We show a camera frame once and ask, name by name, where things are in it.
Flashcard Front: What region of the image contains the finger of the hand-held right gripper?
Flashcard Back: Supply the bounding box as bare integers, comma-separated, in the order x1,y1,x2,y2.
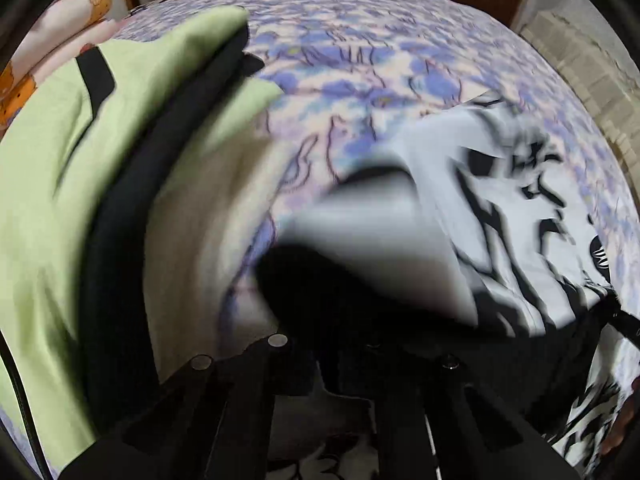
592,292,640,346

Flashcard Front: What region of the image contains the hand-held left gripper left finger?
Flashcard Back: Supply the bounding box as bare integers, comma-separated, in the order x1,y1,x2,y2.
60,332,321,480

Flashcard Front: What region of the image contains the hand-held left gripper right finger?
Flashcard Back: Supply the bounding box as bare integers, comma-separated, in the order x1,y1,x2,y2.
372,355,583,480

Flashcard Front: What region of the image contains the white black-printed shirt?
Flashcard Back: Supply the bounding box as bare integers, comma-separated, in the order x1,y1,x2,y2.
255,90,640,471

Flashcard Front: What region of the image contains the person's right hand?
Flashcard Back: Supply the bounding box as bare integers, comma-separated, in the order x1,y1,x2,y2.
602,375,640,456

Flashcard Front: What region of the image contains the black garment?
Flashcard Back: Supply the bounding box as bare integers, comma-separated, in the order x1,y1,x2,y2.
80,25,266,436

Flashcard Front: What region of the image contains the lace cloth covered furniture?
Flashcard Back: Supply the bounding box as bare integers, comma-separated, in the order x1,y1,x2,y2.
520,7,640,161

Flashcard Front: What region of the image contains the light green garment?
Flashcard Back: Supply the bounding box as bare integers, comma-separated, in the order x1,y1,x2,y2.
0,5,281,471

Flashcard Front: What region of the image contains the purple cat print blanket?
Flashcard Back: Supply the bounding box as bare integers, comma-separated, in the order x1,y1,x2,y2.
0,0,640,480

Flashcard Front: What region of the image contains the orange cartoon pillow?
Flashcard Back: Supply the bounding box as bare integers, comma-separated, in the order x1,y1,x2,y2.
0,0,126,131

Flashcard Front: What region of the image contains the black cable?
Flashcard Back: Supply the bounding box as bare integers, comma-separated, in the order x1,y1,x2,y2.
0,340,53,480

